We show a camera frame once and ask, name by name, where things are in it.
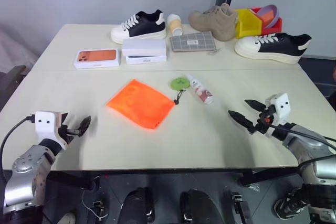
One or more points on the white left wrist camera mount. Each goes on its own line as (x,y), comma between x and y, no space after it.
(46,127)

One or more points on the beige paper cup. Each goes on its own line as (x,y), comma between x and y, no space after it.
(175,26)

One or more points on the white phone box blue print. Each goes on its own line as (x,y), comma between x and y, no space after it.
(145,60)

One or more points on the phone box with orange phone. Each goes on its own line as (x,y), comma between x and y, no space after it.
(97,57)

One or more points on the grey plaid pouch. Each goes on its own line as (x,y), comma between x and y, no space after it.
(193,41)

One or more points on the dark rounded shape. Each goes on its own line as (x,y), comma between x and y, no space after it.
(137,205)
(199,207)

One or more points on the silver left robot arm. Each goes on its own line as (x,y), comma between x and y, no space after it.
(25,171)

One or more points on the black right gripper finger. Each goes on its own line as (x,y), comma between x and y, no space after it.
(254,104)
(240,119)

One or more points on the orange block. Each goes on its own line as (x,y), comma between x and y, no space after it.
(265,19)

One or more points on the yellow plastic bin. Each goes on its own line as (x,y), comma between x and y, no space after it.
(248,23)

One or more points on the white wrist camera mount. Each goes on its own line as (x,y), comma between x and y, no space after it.
(280,106)
(46,127)

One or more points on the plain white phone box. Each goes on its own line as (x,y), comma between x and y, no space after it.
(144,47)

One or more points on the black table brace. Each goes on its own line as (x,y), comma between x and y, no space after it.
(267,176)

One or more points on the black chair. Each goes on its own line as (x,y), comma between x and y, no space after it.
(10,82)

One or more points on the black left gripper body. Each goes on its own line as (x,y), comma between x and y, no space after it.
(68,132)

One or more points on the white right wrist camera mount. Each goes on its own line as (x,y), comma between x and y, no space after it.
(280,106)

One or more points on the beige suede shoe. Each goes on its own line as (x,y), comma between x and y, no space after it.
(218,23)

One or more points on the black grey shoe on floor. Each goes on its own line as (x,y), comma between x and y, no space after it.
(290,204)

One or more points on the black and white sneaker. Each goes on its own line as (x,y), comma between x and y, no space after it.
(275,48)
(140,28)

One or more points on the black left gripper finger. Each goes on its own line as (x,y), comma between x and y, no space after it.
(64,118)
(85,125)

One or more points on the red plastic bin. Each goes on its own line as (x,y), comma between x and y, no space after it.
(275,26)

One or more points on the white spray bottle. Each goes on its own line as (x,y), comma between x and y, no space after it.
(202,91)

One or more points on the purple plastic bowl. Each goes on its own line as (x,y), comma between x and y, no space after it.
(273,15)

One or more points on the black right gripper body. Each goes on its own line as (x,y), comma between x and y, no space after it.
(263,123)

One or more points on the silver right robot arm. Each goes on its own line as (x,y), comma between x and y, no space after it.
(307,150)

